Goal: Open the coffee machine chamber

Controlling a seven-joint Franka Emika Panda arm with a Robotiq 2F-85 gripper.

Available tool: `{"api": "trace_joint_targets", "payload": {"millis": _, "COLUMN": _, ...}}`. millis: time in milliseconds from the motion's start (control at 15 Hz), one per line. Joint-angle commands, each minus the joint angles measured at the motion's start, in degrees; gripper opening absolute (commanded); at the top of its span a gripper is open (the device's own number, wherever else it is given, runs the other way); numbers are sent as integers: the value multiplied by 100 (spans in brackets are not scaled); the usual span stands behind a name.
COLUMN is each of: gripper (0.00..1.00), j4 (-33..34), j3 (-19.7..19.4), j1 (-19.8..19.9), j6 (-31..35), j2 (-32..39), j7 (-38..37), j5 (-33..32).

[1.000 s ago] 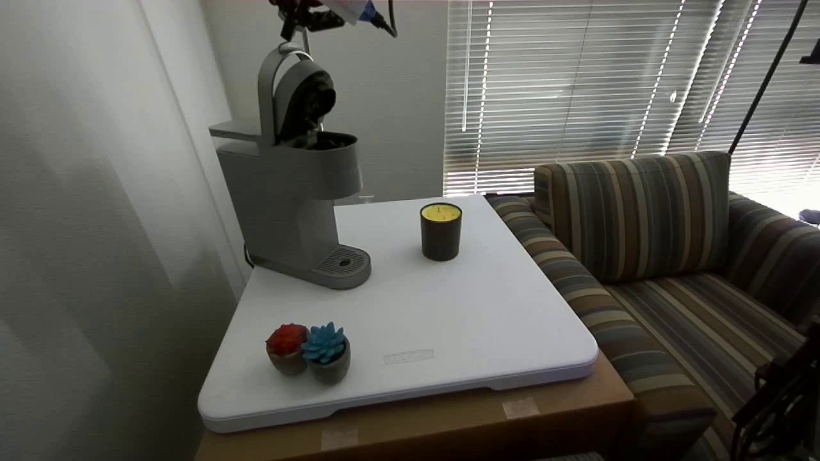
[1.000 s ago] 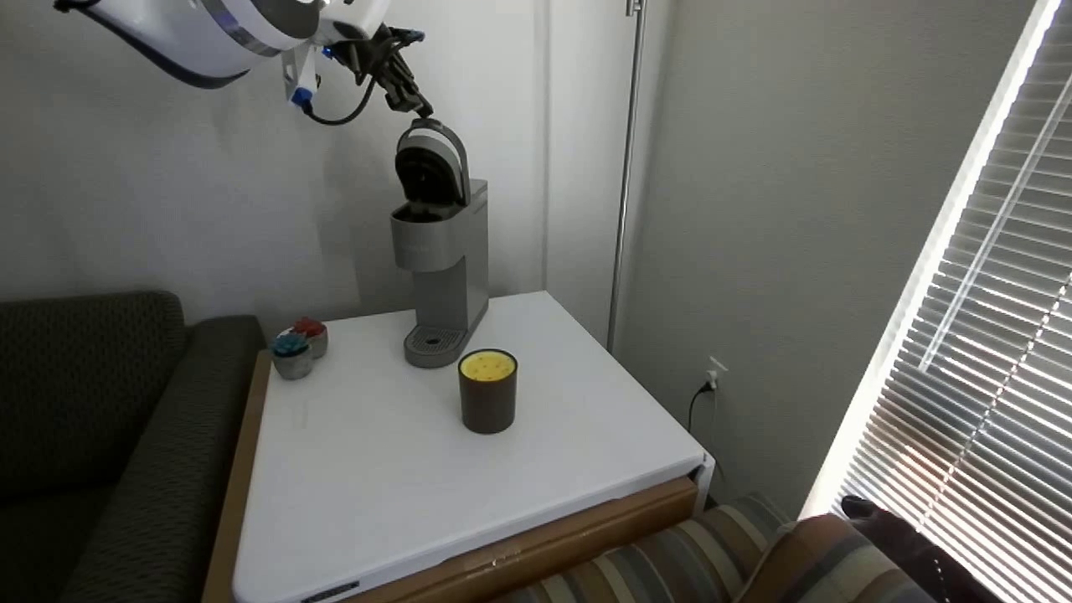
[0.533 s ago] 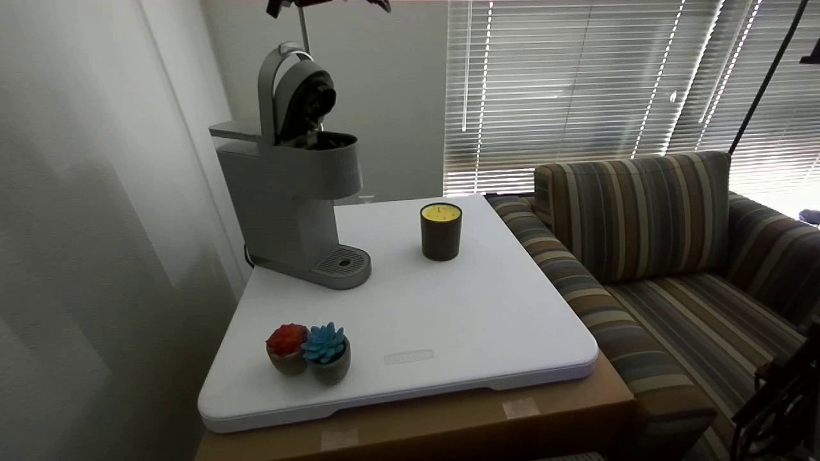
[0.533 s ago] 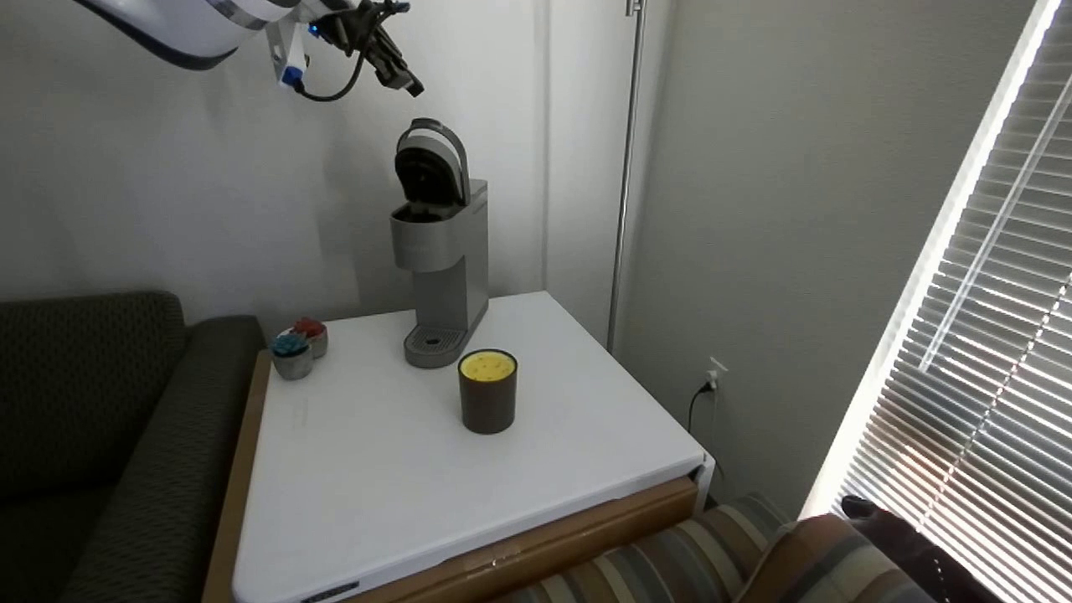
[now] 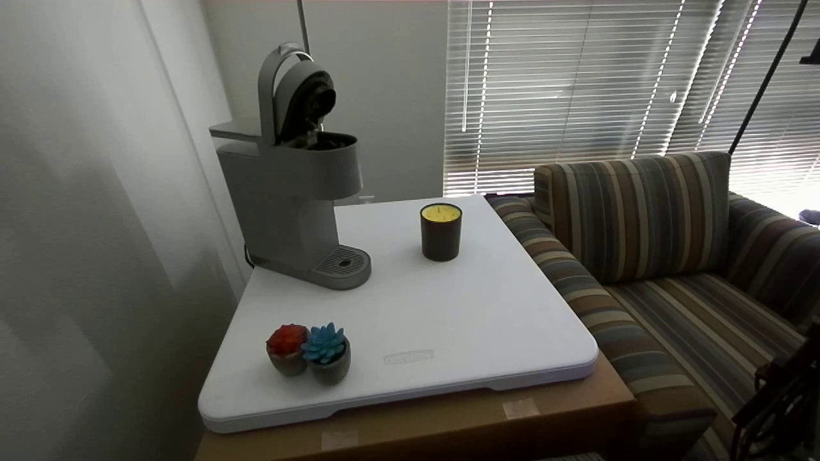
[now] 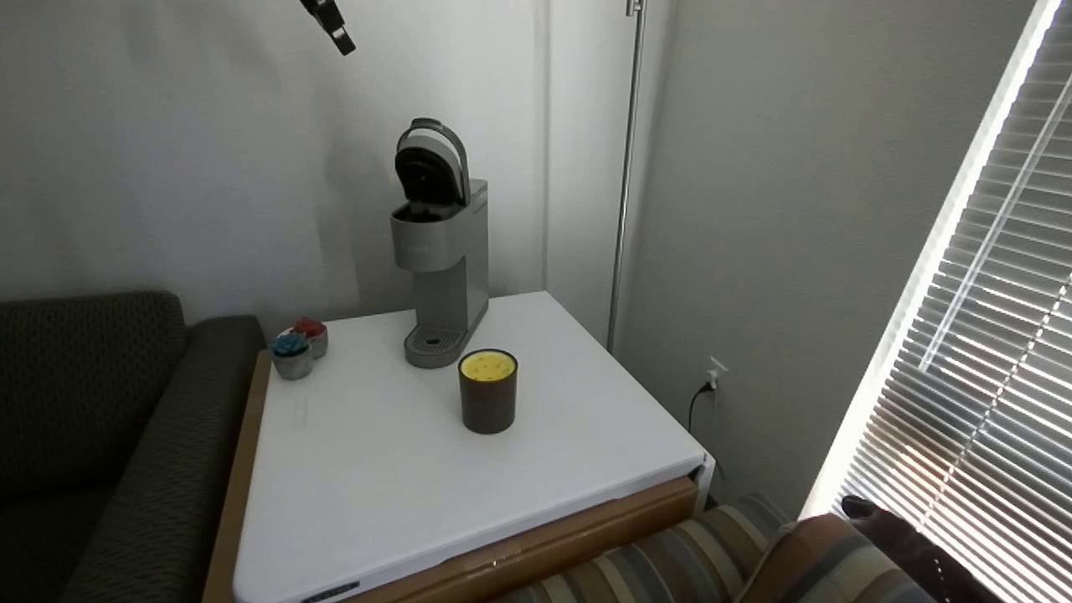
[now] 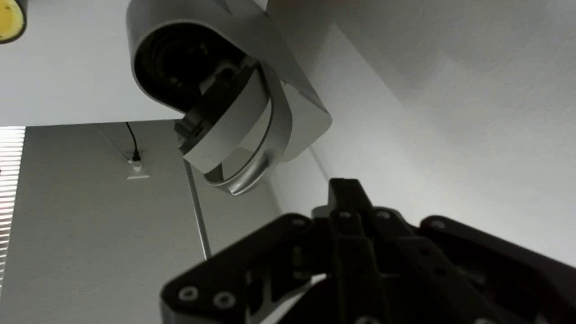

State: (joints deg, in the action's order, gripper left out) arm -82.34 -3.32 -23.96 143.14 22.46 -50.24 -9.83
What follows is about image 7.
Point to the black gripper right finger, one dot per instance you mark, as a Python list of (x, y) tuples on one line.
[(468, 270)]

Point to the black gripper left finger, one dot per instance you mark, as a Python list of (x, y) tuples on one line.
[(275, 258)]

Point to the grey pod coffee machine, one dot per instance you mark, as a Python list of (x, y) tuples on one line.
[(252, 90)]

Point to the thin metal pole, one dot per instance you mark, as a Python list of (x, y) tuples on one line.
[(198, 209)]

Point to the white plastic board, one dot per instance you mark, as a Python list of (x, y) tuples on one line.
[(72, 78)]

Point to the white window blinds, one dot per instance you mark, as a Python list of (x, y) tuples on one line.
[(9, 198)]

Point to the dark jar yellow candle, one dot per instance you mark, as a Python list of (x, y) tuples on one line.
[(9, 20)]

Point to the white wall outlet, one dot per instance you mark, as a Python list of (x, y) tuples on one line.
[(137, 171)]

